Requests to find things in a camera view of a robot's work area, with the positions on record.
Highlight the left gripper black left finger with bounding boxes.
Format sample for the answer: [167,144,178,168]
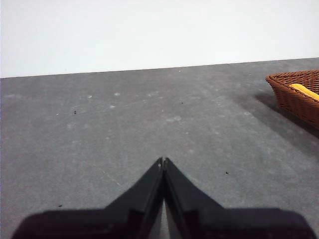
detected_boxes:
[11,156,165,239]

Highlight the brown wicker basket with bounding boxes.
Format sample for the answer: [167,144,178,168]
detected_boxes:
[265,69,319,130]

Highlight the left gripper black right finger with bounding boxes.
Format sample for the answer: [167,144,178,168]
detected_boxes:
[163,157,314,239]

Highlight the yellow corn cob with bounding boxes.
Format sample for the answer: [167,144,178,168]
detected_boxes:
[289,83,319,102]

